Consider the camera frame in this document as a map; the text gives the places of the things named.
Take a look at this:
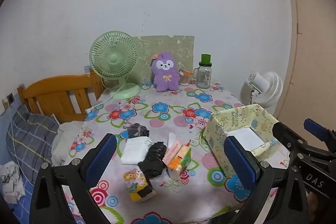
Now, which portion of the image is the yellow cartoon tissue pack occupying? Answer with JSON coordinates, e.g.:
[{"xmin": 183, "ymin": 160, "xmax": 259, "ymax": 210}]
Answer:
[{"xmin": 123, "ymin": 168, "xmax": 156, "ymax": 202}]

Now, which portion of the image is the grey plaid pillow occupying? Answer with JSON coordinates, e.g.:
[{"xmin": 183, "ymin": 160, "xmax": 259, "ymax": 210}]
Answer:
[{"xmin": 7, "ymin": 105, "xmax": 59, "ymax": 182}]

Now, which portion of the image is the white crumpled cloth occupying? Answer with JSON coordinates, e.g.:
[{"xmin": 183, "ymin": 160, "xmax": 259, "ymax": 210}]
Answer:
[{"xmin": 0, "ymin": 162, "xmax": 26, "ymax": 204}]

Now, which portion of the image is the white fan power cable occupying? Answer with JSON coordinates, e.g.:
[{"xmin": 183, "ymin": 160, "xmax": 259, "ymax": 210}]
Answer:
[{"xmin": 86, "ymin": 82, "xmax": 127, "ymax": 113}]

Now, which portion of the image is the pink packet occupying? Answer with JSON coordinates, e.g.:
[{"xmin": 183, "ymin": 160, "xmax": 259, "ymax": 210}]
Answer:
[{"xmin": 163, "ymin": 132, "xmax": 182, "ymax": 165}]

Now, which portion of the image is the white bedding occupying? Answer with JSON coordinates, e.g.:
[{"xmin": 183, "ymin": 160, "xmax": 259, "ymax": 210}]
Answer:
[{"xmin": 51, "ymin": 121, "xmax": 85, "ymax": 165}]

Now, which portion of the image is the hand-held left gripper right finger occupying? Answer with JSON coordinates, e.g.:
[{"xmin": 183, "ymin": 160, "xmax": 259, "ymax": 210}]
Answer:
[{"xmin": 224, "ymin": 135, "xmax": 310, "ymax": 224}]

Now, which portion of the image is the wooden bed headboard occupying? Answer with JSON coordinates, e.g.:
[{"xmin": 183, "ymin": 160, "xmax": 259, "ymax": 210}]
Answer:
[{"xmin": 17, "ymin": 69, "xmax": 105, "ymax": 123}]

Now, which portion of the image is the black plastic bag roll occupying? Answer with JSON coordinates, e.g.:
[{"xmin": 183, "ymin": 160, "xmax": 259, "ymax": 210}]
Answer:
[{"xmin": 138, "ymin": 142, "xmax": 166, "ymax": 179}]

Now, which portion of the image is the yellow patterned storage box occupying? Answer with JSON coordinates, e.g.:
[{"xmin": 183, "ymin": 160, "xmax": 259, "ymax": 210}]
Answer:
[{"xmin": 203, "ymin": 104, "xmax": 282, "ymax": 177}]

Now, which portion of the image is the floral tablecloth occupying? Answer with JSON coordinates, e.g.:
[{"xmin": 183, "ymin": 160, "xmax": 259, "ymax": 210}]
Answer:
[{"xmin": 51, "ymin": 81, "xmax": 292, "ymax": 224}]

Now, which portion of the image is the small cup with orange item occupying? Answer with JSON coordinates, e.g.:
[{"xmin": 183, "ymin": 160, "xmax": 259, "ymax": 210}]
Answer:
[{"xmin": 179, "ymin": 69, "xmax": 194, "ymax": 86}]

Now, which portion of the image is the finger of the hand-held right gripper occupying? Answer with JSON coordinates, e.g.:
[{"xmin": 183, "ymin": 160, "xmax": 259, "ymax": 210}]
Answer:
[
  {"xmin": 304, "ymin": 118, "xmax": 336, "ymax": 152},
  {"xmin": 272, "ymin": 122, "xmax": 336, "ymax": 161}
]

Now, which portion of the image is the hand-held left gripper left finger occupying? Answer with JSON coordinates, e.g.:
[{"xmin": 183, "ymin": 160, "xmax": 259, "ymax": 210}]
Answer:
[{"xmin": 30, "ymin": 133, "xmax": 118, "ymax": 224}]

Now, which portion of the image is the green patterned board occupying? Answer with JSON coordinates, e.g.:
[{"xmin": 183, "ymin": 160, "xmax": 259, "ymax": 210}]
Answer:
[{"xmin": 131, "ymin": 35, "xmax": 195, "ymax": 85}]

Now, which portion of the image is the glass jar with green lid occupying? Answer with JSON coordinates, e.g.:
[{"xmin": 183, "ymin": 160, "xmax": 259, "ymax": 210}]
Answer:
[{"xmin": 193, "ymin": 54, "xmax": 213, "ymax": 89}]

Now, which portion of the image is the orange green tissue pack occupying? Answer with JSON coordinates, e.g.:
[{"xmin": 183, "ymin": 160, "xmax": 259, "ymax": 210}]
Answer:
[{"xmin": 168, "ymin": 140, "xmax": 192, "ymax": 179}]

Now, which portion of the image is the beige door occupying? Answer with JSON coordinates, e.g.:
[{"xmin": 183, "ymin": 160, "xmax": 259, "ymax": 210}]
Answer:
[{"xmin": 273, "ymin": 0, "xmax": 336, "ymax": 135}]

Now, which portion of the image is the green desk fan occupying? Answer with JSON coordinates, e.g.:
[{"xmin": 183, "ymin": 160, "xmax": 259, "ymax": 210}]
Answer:
[{"xmin": 89, "ymin": 31, "xmax": 141, "ymax": 100}]

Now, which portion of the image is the purple plush toy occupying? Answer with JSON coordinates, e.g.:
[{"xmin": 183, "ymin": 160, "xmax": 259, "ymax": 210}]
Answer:
[{"xmin": 150, "ymin": 52, "xmax": 180, "ymax": 93}]

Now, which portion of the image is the white pad in box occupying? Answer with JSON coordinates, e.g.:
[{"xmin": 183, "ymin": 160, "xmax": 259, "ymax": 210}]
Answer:
[{"xmin": 227, "ymin": 129, "xmax": 265, "ymax": 151}]

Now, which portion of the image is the white standing fan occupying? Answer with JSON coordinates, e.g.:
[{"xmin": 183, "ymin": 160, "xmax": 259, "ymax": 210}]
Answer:
[{"xmin": 240, "ymin": 71, "xmax": 283, "ymax": 115}]

